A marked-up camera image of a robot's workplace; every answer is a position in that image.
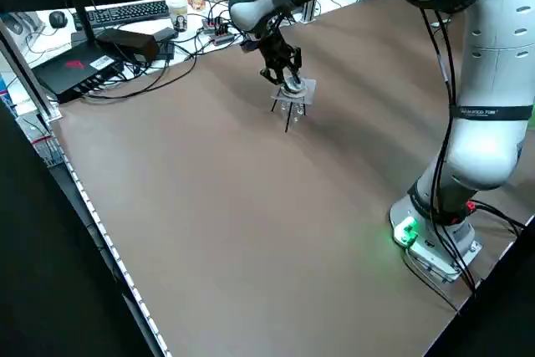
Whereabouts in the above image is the aluminium profile post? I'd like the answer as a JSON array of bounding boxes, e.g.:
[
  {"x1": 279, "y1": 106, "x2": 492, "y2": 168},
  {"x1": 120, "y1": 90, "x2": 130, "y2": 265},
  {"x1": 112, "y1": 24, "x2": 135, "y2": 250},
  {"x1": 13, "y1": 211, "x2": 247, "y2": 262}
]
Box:
[{"x1": 301, "y1": 0, "x2": 323, "y2": 24}]

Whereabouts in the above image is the aluminium corner post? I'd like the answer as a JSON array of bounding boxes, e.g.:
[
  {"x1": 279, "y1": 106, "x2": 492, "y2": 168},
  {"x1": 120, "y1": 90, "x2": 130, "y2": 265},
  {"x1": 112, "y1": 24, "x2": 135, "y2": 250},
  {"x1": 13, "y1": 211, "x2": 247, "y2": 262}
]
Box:
[{"x1": 0, "y1": 13, "x2": 64, "y2": 123}]

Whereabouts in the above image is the wire mesh tripod stand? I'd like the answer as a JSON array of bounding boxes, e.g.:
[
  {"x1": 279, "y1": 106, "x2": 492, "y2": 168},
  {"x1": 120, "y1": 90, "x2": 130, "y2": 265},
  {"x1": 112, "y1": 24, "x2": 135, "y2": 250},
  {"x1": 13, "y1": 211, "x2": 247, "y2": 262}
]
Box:
[{"x1": 270, "y1": 77, "x2": 318, "y2": 134}]

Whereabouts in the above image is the black power brick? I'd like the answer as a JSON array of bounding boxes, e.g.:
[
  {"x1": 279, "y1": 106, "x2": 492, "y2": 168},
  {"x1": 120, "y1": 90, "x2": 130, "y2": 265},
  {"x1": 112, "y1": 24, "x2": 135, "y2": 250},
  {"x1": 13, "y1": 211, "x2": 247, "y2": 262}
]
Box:
[{"x1": 95, "y1": 28, "x2": 161, "y2": 64}]

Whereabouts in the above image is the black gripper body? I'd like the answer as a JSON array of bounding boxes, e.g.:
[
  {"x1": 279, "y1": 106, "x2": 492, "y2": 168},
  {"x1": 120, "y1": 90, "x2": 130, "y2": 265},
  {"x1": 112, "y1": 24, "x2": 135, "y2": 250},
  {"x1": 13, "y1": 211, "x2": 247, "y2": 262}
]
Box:
[{"x1": 255, "y1": 26, "x2": 293, "y2": 68}]

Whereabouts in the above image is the black flat computer box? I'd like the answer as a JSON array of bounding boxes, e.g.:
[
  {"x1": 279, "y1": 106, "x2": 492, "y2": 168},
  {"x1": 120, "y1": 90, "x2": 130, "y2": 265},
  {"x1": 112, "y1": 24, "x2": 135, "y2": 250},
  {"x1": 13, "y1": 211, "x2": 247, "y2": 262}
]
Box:
[{"x1": 31, "y1": 43, "x2": 127, "y2": 105}]

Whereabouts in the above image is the black arm base cable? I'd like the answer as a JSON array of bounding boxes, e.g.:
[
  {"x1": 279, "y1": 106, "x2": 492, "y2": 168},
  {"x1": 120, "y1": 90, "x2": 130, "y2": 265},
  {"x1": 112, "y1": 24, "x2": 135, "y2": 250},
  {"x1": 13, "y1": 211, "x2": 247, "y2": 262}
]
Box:
[{"x1": 432, "y1": 200, "x2": 526, "y2": 295}]

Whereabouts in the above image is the black keyboard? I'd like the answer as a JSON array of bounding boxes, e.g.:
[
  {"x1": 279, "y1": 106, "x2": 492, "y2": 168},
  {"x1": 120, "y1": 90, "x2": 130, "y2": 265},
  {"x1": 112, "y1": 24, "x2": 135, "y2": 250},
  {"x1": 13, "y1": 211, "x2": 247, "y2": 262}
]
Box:
[{"x1": 71, "y1": 0, "x2": 171, "y2": 32}]

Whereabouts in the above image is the white paper cup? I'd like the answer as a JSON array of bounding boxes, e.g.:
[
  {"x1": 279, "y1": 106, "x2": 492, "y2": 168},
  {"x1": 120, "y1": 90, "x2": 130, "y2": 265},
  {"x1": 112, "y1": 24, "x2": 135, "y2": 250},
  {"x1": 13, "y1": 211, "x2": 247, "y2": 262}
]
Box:
[{"x1": 166, "y1": 0, "x2": 190, "y2": 33}]

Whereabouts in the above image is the grey USB hub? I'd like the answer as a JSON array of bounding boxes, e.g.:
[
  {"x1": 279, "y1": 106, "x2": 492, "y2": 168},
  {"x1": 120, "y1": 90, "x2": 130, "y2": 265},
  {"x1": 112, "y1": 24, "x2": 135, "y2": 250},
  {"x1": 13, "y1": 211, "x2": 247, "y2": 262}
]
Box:
[{"x1": 201, "y1": 17, "x2": 242, "y2": 46}]

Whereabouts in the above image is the black monitor stand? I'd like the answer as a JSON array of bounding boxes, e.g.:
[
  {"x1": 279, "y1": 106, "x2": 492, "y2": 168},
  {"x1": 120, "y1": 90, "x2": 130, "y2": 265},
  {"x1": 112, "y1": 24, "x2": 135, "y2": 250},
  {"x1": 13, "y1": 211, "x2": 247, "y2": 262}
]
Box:
[{"x1": 53, "y1": 0, "x2": 99, "y2": 47}]

